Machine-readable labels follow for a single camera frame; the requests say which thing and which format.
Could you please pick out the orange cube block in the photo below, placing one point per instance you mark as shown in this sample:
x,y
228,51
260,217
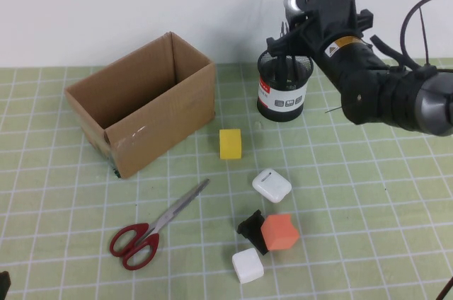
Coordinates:
x,y
279,234

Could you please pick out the yellow cube block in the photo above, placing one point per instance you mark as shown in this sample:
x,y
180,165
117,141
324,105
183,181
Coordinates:
x,y
230,144

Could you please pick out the thin black screwdriver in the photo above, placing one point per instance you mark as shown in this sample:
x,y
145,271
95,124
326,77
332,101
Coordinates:
x,y
296,66

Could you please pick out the white cube block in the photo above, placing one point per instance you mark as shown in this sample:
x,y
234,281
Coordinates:
x,y
247,266

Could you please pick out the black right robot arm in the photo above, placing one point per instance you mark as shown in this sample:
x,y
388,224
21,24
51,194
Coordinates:
x,y
389,102

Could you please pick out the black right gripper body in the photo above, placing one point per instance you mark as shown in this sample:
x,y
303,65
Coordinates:
x,y
332,34

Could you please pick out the black plastic bracket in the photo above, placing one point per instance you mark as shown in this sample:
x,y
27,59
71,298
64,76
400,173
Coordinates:
x,y
249,227

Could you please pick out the black mesh pen holder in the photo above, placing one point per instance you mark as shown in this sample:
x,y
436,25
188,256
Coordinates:
x,y
283,102

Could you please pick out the open brown cardboard box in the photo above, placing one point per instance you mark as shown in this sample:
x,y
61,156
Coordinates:
x,y
159,126

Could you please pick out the white earbuds case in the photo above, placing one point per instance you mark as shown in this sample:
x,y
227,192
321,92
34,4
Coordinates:
x,y
272,185

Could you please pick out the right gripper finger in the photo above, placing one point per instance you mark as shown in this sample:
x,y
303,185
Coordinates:
x,y
279,46
299,29

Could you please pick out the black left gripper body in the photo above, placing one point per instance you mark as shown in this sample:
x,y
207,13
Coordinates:
x,y
4,286

